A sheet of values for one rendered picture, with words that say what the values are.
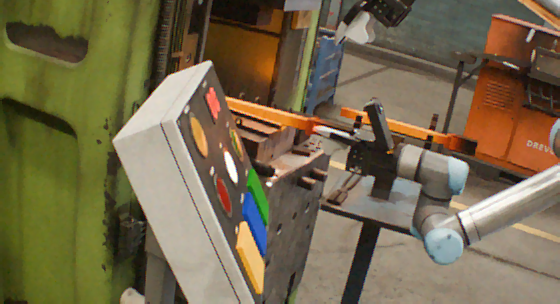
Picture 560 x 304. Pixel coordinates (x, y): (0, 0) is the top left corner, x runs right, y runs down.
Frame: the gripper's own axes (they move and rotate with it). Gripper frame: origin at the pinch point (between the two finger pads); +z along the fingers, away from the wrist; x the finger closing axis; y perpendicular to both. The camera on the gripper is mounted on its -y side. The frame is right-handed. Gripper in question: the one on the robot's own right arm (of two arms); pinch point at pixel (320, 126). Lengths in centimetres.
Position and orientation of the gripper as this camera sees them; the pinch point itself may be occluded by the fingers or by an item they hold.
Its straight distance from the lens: 139.6
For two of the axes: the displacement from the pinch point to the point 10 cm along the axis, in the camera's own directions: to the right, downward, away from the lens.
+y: -1.6, 9.3, 3.2
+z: -8.9, -2.8, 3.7
